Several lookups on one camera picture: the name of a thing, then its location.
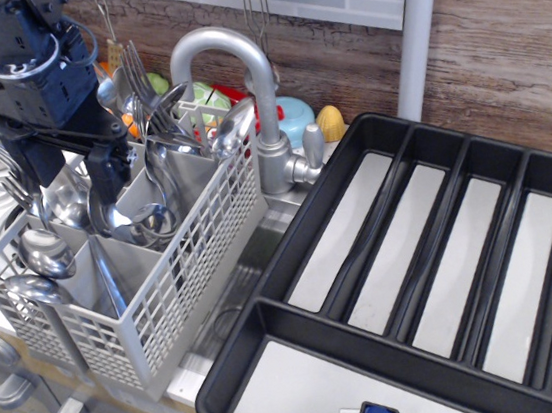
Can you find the red toy vegetable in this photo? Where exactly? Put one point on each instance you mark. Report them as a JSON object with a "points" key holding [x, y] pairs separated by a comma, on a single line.
{"points": [[234, 95]]}

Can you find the large steel spoon centre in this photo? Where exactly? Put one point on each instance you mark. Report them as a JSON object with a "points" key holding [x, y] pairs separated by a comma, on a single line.
{"points": [[67, 197]]}

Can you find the light blue toy pot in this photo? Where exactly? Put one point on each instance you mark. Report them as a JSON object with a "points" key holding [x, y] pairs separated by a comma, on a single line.
{"points": [[294, 116]]}

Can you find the big steel spoon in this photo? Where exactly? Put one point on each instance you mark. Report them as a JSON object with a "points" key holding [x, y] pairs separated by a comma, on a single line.
{"points": [[105, 218]]}

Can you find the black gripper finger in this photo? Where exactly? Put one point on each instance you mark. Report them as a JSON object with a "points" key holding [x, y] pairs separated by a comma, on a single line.
{"points": [[109, 167], [39, 161]]}

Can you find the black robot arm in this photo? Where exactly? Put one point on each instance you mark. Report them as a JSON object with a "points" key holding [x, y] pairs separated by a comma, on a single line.
{"points": [[36, 32]]}

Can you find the grey toy faucet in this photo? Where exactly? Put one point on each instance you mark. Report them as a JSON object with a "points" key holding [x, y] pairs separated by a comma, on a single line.
{"points": [[281, 169]]}

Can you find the green toy vegetable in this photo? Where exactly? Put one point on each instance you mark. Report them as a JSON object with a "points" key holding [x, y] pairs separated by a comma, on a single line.
{"points": [[204, 94]]}

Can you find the grey plastic cutlery basket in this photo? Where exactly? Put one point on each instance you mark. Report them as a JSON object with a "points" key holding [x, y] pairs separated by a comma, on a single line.
{"points": [[169, 288]]}

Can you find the steel forks cluster back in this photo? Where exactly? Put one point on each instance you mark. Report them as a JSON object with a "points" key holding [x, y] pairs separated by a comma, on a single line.
{"points": [[158, 107]]}

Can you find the steel spoon near faucet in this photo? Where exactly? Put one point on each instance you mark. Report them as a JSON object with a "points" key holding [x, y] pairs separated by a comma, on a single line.
{"points": [[234, 129]]}

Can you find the yellow toy corn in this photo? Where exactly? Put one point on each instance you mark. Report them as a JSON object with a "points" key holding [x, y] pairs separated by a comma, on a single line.
{"points": [[331, 123]]}

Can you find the steel spoon lower left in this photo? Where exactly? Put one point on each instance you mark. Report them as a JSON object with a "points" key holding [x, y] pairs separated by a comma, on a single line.
{"points": [[33, 287]]}

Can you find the black plastic cutlery tray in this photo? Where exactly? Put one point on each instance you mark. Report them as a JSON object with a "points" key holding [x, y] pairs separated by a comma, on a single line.
{"points": [[415, 278]]}

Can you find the steel spoon front left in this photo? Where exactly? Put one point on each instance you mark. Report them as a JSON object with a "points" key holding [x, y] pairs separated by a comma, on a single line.
{"points": [[45, 252]]}

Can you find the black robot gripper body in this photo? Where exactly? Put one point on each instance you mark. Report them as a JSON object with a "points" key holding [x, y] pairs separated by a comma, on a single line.
{"points": [[52, 109]]}

